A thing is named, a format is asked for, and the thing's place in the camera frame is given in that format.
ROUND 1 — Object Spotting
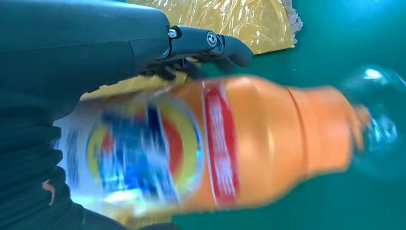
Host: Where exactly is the orange detergent bottle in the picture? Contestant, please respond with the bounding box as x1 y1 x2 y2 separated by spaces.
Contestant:
54 65 406 228

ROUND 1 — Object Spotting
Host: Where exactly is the yellow plastic sheet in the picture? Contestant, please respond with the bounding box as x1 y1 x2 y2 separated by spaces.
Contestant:
79 0 304 229

